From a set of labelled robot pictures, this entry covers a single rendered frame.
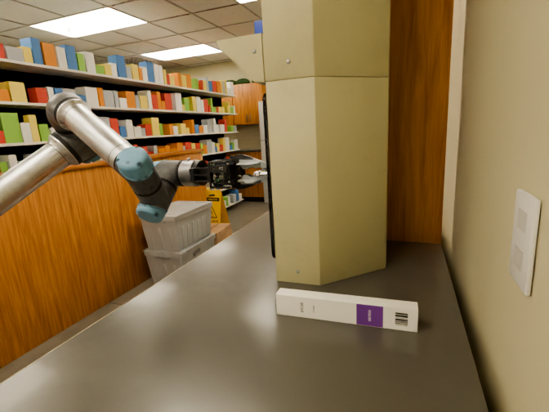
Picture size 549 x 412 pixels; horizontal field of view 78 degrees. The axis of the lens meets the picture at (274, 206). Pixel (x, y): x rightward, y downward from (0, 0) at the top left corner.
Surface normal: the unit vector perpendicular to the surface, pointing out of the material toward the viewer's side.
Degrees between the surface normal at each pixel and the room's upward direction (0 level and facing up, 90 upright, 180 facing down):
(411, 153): 90
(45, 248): 90
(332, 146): 90
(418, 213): 90
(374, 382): 0
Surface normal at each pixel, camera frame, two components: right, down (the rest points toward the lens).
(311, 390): -0.05, -0.98
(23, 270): 0.93, 0.03
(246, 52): -0.35, 0.22
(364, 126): 0.41, 0.18
